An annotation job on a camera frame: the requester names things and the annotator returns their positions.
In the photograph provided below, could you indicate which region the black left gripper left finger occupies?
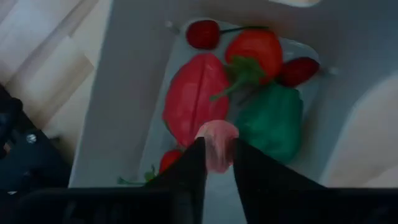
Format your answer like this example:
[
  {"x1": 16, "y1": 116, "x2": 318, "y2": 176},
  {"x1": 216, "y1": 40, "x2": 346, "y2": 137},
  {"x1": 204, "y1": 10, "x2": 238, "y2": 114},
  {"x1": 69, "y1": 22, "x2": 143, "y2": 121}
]
[{"x1": 15, "y1": 136, "x2": 208, "y2": 224}]

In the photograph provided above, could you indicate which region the long red toy pepper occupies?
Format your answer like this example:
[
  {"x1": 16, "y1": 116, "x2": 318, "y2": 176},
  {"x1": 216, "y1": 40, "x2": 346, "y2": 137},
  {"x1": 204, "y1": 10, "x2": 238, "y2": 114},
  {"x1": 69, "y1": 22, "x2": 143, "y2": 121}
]
[{"x1": 161, "y1": 52, "x2": 231, "y2": 149}]

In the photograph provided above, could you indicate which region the small pink toy produce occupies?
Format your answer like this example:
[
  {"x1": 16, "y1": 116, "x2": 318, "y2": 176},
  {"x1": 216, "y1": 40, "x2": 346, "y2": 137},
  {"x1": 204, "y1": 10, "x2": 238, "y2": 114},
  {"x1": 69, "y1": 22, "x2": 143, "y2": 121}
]
[{"x1": 195, "y1": 119, "x2": 240, "y2": 174}]

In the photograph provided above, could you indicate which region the grey plastic tupperware container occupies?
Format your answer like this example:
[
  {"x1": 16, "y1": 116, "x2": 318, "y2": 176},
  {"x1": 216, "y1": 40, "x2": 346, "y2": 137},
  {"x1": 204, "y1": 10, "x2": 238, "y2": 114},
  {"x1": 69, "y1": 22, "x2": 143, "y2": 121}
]
[{"x1": 68, "y1": 0, "x2": 398, "y2": 224}]

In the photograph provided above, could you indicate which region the green toy bell pepper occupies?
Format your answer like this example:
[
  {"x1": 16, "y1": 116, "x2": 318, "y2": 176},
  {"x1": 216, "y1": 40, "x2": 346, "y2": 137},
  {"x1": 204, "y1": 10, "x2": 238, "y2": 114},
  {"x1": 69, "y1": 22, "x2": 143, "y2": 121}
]
[{"x1": 234, "y1": 82, "x2": 304, "y2": 164}]

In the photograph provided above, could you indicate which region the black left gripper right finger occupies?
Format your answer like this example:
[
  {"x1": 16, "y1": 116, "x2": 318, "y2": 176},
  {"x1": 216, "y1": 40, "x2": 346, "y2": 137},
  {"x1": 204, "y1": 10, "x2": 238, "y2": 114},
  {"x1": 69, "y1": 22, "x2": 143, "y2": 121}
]
[{"x1": 232, "y1": 139, "x2": 398, "y2": 224}]

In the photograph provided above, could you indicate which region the black metal table frame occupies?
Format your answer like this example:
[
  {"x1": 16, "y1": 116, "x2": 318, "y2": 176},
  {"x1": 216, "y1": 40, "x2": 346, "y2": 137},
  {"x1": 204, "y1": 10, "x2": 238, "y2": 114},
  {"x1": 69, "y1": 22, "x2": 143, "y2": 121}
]
[{"x1": 0, "y1": 83, "x2": 73, "y2": 195}]

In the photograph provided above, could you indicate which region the dark red toy cherry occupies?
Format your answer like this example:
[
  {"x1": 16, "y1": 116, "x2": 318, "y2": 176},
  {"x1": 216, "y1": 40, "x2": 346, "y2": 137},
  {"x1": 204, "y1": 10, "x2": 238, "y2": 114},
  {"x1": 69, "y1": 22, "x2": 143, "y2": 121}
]
[
  {"x1": 185, "y1": 19, "x2": 270, "y2": 51},
  {"x1": 278, "y1": 56, "x2": 322, "y2": 88}
]

